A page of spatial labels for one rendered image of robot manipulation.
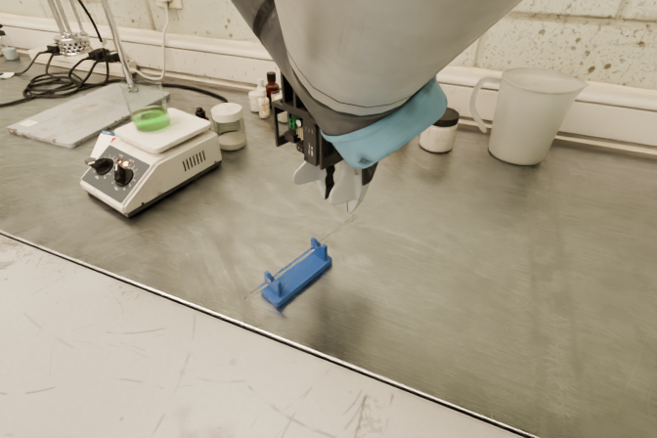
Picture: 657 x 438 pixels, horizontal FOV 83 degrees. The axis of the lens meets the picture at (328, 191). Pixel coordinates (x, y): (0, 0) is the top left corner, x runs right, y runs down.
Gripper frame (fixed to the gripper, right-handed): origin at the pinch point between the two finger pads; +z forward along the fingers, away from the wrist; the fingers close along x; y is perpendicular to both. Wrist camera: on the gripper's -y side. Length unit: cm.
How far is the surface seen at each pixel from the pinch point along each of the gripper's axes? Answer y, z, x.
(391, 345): 7.7, 9.2, 14.4
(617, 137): -59, 7, 22
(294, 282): 9.5, 8.2, 0.8
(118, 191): 17.5, 5.5, -30.6
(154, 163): 11.6, 2.5, -29.1
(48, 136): 19, 8, -65
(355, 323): 8.2, 9.2, 9.7
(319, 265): 5.4, 8.2, 1.1
